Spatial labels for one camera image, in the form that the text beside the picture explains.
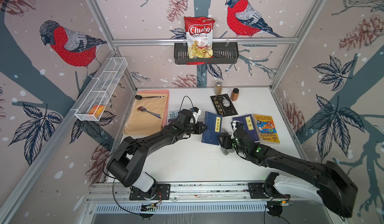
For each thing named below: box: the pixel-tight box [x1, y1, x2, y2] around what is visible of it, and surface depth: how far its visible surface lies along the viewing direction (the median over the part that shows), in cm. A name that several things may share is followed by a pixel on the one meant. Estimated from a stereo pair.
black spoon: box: [134, 94, 165, 100], surface depth 116 cm
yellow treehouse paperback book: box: [253, 114, 280, 145], surface depth 95 cm
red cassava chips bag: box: [184, 16, 216, 65], surface depth 85 cm
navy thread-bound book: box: [201, 111, 223, 146], surface depth 87 cm
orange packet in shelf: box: [88, 105, 106, 119], surface depth 68 cm
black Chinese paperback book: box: [210, 93, 239, 117], surface depth 109 cm
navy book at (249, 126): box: [232, 114, 260, 143], surface depth 96 cm
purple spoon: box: [137, 106, 162, 119], surface depth 109 cm
